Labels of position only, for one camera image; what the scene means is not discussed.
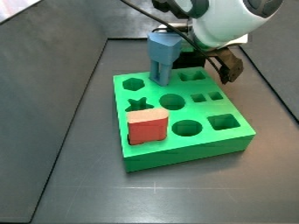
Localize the black cable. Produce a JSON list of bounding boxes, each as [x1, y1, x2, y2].
[[118, 0, 231, 86]]

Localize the black fixture bracket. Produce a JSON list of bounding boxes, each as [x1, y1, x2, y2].
[[172, 50, 207, 69]]

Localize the red block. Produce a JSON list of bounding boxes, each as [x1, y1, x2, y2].
[[125, 108, 169, 145]]

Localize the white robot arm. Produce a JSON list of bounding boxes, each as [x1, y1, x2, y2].
[[152, 0, 284, 52]]

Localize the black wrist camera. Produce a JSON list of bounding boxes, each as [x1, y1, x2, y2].
[[213, 47, 244, 84]]

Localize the green shape sorter base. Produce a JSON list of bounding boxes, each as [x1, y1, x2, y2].
[[113, 67, 256, 172]]

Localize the blue pentagon block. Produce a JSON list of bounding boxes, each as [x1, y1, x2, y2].
[[146, 32, 183, 86]]

